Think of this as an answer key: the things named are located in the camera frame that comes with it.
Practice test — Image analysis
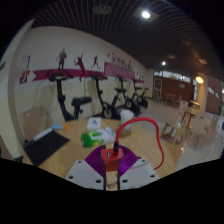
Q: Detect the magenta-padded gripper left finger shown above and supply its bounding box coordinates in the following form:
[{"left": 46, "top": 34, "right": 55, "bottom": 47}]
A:
[{"left": 64, "top": 144, "right": 108, "bottom": 191}]

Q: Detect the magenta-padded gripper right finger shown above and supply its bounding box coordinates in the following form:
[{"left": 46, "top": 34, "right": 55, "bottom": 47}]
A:
[{"left": 114, "top": 144, "right": 159, "bottom": 191}]

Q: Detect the red charger block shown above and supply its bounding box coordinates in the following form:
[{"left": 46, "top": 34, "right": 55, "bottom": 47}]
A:
[{"left": 100, "top": 147, "right": 124, "bottom": 173}]

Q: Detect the green wet wipes pack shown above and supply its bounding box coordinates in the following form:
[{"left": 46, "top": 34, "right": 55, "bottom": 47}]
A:
[{"left": 80, "top": 126, "right": 118, "bottom": 148}]

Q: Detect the round wooden coaster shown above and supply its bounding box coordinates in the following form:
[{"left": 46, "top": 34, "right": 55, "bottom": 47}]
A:
[{"left": 118, "top": 128, "right": 133, "bottom": 138}]

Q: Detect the small white box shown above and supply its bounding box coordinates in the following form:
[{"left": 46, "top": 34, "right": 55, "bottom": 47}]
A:
[{"left": 86, "top": 116, "right": 102, "bottom": 132}]

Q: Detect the black mouse pad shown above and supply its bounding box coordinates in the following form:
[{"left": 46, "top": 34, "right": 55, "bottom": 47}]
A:
[{"left": 22, "top": 129, "right": 70, "bottom": 167}]

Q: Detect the white translucent cup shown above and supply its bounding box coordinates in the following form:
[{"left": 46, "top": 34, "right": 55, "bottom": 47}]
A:
[{"left": 119, "top": 109, "right": 135, "bottom": 133}]

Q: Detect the blue and orange marker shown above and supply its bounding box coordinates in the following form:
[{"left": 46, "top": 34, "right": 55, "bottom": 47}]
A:
[{"left": 50, "top": 123, "right": 69, "bottom": 131}]

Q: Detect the white flat strip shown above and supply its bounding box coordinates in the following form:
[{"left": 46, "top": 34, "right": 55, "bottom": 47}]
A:
[{"left": 24, "top": 127, "right": 54, "bottom": 144}]

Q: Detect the plain wooden chair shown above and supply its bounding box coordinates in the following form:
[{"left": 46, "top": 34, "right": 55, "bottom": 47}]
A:
[{"left": 19, "top": 108, "right": 49, "bottom": 141}]

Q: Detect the wooden chairs and tables group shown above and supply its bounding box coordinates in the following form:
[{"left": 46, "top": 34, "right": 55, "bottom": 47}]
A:
[{"left": 159, "top": 99, "right": 224, "bottom": 151}]

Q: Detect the exercise bikes group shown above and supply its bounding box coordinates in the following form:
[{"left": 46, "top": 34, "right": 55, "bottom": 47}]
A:
[{"left": 46, "top": 69, "right": 151, "bottom": 122}]

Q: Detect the ceiling lights group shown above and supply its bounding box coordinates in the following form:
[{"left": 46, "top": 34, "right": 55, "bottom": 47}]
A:
[{"left": 139, "top": 9, "right": 206, "bottom": 85}]

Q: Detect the red charging cable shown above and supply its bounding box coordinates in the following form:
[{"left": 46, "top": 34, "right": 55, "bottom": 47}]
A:
[{"left": 113, "top": 117, "right": 166, "bottom": 171}]

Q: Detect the magenta sports wall decal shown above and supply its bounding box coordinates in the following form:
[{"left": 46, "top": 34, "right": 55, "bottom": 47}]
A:
[{"left": 31, "top": 48, "right": 146, "bottom": 84}]

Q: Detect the small red wall sign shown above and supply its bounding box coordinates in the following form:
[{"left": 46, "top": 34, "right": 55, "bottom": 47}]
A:
[{"left": 18, "top": 69, "right": 32, "bottom": 84}]

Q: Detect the white wall poster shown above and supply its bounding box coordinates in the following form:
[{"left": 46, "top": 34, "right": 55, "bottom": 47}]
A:
[{"left": 20, "top": 54, "right": 32, "bottom": 71}]

